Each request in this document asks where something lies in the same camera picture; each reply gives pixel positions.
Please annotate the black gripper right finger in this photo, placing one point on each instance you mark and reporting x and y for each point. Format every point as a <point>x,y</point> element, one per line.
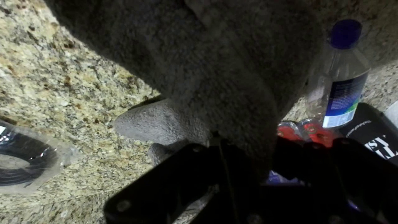
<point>311,185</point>

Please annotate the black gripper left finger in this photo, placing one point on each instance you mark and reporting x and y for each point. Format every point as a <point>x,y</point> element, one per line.
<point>163,193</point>

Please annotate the grey towel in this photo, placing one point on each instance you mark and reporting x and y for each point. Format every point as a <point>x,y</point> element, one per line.
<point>234,66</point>

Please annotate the red labelled plastic package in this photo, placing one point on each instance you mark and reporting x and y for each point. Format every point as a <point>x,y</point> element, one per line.
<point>307,131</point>

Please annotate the black package white print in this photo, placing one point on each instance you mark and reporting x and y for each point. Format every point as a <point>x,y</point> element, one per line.
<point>374,131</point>

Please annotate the water bottle blue label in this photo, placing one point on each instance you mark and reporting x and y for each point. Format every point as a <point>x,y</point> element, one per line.
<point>337,77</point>

